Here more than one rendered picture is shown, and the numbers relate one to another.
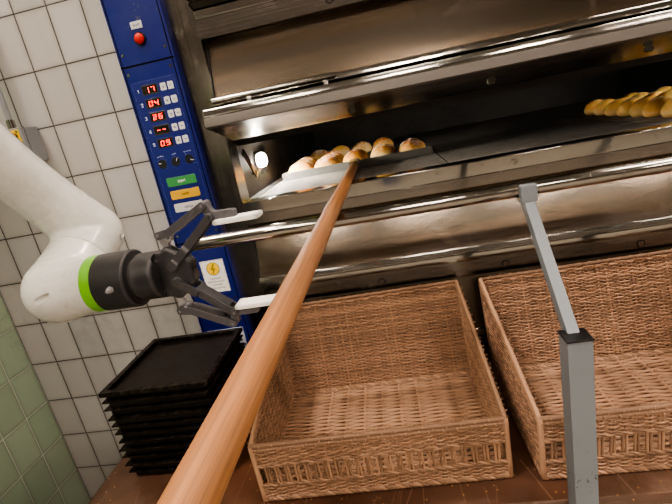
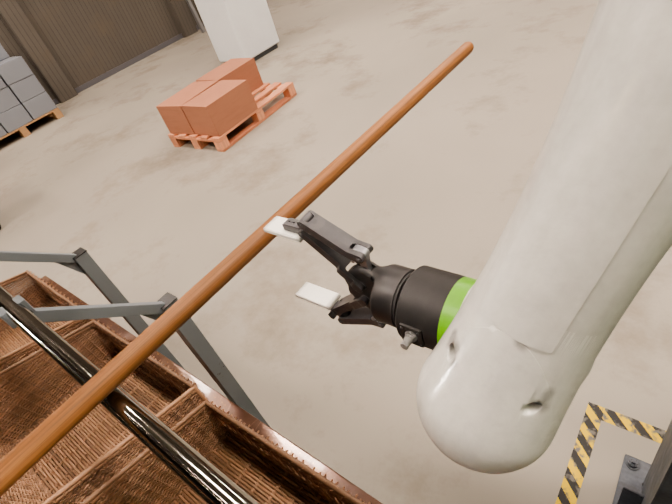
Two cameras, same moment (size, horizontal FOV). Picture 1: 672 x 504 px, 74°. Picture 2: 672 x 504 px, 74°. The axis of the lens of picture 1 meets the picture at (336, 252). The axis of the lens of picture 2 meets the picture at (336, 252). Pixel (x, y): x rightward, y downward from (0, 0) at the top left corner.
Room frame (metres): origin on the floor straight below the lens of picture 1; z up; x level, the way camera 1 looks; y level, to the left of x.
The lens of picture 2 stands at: (1.01, 0.49, 1.59)
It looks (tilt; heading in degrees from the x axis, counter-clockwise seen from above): 39 degrees down; 220
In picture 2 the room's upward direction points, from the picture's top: 19 degrees counter-clockwise
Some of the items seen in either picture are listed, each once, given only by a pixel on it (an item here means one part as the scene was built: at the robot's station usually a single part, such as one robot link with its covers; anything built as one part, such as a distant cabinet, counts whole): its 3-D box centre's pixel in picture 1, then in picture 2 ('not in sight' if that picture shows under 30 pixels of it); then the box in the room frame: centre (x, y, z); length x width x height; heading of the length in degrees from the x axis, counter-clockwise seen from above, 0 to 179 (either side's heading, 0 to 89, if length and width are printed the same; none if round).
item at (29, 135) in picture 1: (19, 147); not in sight; (1.39, 0.84, 1.46); 0.10 x 0.07 x 0.10; 81
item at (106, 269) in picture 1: (126, 278); (430, 309); (0.70, 0.34, 1.18); 0.12 x 0.06 x 0.09; 171
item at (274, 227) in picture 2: (237, 217); (288, 228); (0.66, 0.13, 1.25); 0.07 x 0.03 x 0.01; 81
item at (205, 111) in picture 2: not in sight; (228, 100); (-2.10, -2.79, 0.21); 1.15 x 0.79 x 0.42; 172
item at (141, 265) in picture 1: (168, 272); (380, 289); (0.68, 0.26, 1.18); 0.09 x 0.07 x 0.08; 81
